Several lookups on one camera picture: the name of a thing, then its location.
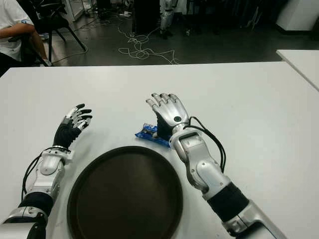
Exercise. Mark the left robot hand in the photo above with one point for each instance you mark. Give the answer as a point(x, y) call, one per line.
point(65, 133)

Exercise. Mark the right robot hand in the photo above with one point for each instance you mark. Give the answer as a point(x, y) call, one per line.
point(172, 110)

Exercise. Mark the blue Oreo cookie pack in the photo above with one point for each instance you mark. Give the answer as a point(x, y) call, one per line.
point(147, 130)

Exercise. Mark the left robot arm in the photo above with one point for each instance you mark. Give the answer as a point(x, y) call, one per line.
point(47, 179)

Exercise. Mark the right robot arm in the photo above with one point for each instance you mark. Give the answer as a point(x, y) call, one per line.
point(211, 174)

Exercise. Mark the dark brown round tray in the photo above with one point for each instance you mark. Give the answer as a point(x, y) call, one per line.
point(124, 196)

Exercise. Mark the standing silver humanoid robot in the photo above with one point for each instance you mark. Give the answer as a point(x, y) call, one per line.
point(166, 17)

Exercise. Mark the black floor cabinet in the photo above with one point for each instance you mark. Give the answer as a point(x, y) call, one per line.
point(147, 17)

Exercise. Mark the white power strip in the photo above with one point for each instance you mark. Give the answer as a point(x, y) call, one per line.
point(125, 14)

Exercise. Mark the black chair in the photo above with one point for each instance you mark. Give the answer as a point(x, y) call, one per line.
point(56, 23)

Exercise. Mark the seated person white shirt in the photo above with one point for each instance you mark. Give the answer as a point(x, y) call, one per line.
point(10, 25)

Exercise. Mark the white glass-front cabinet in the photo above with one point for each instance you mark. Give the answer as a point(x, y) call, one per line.
point(74, 10)

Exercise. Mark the white side table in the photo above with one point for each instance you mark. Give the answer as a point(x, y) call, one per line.
point(304, 62)

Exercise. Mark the white black-based cabinet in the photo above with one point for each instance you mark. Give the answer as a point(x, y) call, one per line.
point(299, 15)

